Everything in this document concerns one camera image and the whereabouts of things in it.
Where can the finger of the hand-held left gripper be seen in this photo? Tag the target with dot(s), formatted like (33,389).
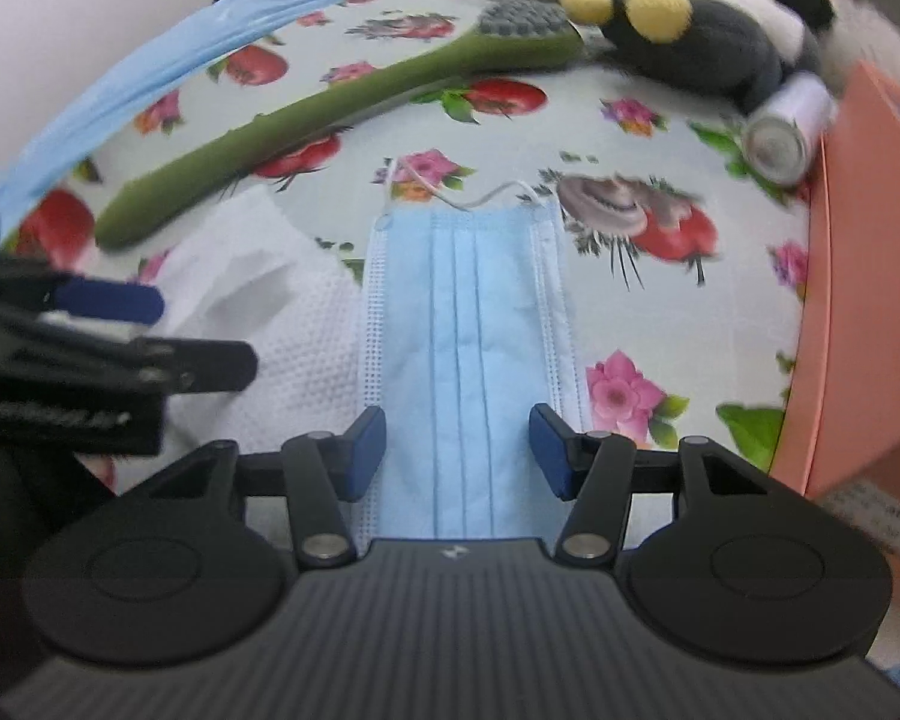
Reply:
(195,367)
(112,301)

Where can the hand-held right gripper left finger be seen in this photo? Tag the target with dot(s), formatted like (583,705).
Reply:
(366,454)

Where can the grey penguin plush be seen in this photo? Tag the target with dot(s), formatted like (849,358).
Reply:
(712,37)

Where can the orange cardboard box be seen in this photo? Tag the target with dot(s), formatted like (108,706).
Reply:
(862,300)

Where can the white embossed paper towel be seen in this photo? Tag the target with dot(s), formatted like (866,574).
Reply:
(270,315)

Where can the white spray can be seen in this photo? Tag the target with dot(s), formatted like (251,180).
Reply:
(784,131)

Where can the blue face mask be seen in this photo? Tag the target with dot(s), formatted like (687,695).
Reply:
(472,330)

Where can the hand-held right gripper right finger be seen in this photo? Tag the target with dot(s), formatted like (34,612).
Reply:
(551,457)

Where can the floral printed mat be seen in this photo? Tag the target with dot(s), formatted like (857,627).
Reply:
(495,142)

